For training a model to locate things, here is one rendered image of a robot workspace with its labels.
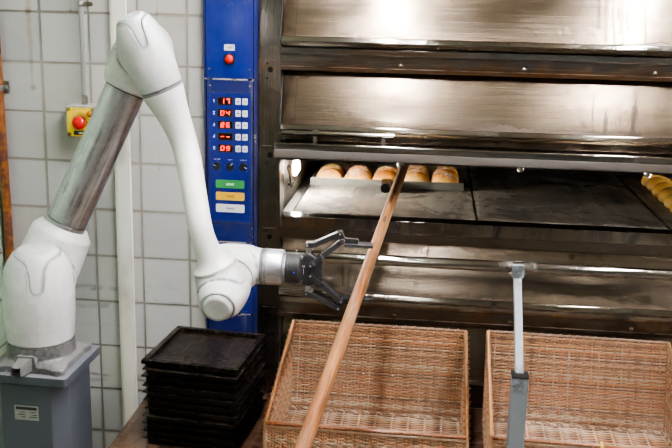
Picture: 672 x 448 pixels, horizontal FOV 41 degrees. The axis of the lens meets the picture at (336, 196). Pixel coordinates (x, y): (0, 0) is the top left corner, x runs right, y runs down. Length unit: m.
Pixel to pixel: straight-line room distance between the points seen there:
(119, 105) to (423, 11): 0.95
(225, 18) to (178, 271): 0.82
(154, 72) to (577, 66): 1.26
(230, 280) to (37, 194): 1.12
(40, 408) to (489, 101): 1.50
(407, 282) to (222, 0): 1.02
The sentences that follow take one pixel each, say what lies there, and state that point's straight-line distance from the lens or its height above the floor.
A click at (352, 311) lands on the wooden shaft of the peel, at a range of 2.13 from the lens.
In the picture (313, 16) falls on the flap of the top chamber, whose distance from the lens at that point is 2.73.
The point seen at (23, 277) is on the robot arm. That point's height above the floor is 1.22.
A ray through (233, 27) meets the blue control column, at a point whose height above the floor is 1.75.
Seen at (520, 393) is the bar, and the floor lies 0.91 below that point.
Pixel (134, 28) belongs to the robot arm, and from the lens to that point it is 2.12.
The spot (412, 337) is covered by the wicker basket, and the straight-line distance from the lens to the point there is 2.87.
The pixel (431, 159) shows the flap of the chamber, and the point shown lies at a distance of 2.60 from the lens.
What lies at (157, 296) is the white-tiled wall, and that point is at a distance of 3.00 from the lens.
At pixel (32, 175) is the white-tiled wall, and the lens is 3.04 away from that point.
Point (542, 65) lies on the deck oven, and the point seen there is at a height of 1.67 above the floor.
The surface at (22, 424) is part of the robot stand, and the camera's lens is 2.28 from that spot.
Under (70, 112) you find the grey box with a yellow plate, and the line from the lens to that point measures 2.88.
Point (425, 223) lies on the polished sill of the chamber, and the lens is 2.80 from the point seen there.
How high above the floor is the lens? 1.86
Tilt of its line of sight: 13 degrees down
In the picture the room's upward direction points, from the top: 1 degrees clockwise
